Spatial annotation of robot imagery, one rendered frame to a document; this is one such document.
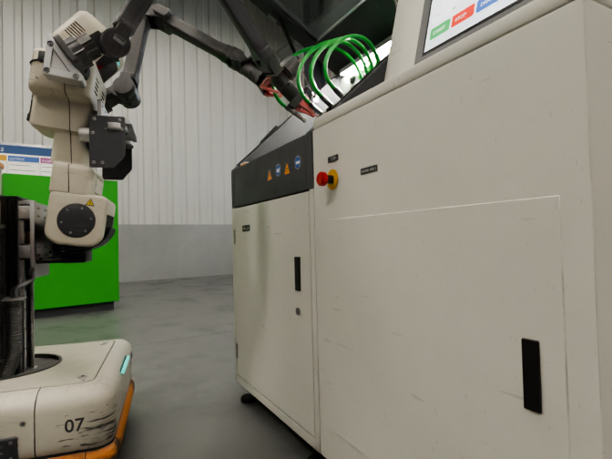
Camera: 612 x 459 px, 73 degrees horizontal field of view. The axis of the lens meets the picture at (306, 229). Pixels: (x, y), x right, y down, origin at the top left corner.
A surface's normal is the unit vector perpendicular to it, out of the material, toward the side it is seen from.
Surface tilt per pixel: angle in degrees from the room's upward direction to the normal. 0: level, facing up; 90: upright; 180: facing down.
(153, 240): 90
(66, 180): 90
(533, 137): 90
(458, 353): 90
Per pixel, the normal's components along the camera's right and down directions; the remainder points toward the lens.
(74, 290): 0.66, -0.04
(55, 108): 0.32, -0.04
